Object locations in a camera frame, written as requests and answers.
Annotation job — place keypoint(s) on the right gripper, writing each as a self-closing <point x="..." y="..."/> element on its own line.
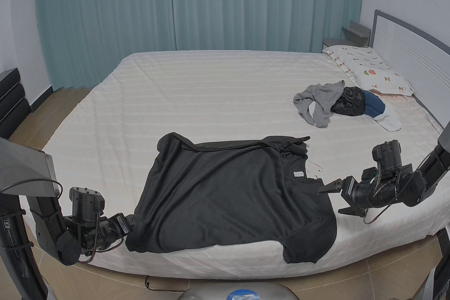
<point x="364" y="194"/>

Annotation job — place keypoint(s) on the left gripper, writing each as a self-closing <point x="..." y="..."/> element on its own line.
<point x="116" y="233"/>

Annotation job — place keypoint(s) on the black T-shirt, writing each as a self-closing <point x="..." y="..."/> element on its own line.
<point x="228" y="200"/>

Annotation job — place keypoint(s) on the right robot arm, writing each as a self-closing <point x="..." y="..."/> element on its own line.
<point x="429" y="172"/>

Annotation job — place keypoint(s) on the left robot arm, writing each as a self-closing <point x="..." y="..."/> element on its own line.
<point x="49" y="228"/>

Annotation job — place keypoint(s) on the bed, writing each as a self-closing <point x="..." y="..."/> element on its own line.
<point x="211" y="94"/>

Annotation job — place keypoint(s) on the white garment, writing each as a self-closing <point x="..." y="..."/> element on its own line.
<point x="390" y="121"/>

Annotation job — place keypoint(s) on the black printed garment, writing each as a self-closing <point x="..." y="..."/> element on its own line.
<point x="349" y="101"/>

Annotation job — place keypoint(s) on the dark blue garment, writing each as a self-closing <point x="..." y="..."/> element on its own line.
<point x="374" y="105"/>

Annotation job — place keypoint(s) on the grey garment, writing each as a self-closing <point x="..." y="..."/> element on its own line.
<point x="321" y="98"/>

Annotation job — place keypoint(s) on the white printed pillow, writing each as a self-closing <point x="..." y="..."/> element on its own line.
<point x="372" y="70"/>

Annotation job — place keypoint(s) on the grey bedside table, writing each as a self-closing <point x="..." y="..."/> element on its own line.
<point x="355" y="33"/>

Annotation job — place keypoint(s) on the dark grey chest of drawers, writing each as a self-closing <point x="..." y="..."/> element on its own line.
<point x="12" y="101"/>

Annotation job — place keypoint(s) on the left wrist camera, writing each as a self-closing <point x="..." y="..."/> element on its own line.
<point x="86" y="203"/>

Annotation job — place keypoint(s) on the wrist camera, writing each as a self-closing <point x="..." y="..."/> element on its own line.
<point x="386" y="154"/>
<point x="86" y="203"/>

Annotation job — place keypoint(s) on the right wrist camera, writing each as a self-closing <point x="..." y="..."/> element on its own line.
<point x="386" y="154"/>

